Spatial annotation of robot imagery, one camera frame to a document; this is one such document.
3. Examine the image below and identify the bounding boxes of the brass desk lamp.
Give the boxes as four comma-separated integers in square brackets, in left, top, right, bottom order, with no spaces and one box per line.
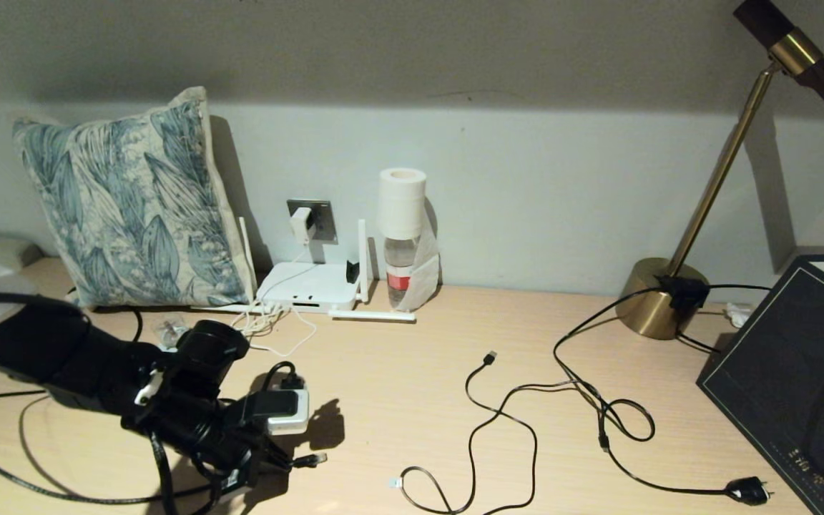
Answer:
[616,0,824,340]

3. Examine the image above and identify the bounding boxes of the small white night light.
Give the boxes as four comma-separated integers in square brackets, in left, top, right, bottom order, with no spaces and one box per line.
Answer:
[153,313,195,353]

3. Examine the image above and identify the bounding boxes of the black paper gift bag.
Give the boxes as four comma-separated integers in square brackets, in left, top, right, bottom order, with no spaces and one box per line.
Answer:
[696,247,824,515]

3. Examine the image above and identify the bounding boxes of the thin black USB cable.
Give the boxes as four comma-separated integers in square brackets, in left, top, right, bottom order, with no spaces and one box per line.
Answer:
[388,350,584,515]

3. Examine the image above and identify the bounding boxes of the black plastic cable connector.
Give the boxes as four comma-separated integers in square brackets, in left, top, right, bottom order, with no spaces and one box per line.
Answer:
[659,275,710,312]

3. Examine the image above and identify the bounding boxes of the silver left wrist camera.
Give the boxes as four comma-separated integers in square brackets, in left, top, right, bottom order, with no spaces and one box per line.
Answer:
[226,372,310,436]

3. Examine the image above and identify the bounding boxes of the clear bottle with red label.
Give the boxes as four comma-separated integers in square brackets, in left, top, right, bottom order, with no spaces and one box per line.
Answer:
[384,236,420,310]

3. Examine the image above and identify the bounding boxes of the black ethernet cable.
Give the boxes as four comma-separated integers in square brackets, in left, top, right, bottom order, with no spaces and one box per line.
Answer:
[0,308,329,505]

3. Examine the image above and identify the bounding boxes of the white power adapter with cord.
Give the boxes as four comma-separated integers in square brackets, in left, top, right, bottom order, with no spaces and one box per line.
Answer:
[230,207,318,357]

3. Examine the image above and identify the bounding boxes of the blue leaf print pillow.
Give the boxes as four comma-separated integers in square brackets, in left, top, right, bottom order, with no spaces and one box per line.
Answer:
[14,87,257,310]

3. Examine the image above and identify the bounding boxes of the water bottle with paper cup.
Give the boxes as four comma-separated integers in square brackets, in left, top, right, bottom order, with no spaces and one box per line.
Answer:
[376,169,443,313]

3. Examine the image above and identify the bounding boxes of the white router with antennas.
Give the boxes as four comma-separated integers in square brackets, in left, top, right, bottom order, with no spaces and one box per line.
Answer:
[194,217,417,323]

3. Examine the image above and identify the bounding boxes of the black lamp power cord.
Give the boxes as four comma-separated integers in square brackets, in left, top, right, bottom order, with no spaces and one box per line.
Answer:
[554,285,774,507]

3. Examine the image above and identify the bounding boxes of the grey wall socket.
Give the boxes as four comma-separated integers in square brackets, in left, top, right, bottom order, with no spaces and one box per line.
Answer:
[288,200,338,245]

